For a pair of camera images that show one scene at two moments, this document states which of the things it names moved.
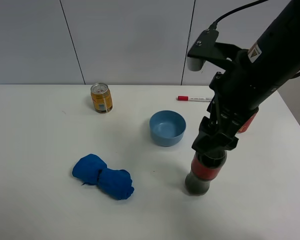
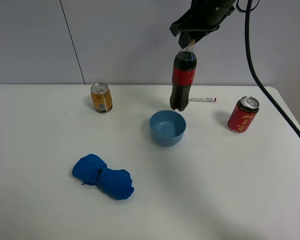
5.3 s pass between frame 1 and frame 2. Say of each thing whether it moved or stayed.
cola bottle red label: moved
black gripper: moved
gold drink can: stayed
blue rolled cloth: stayed
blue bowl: stayed
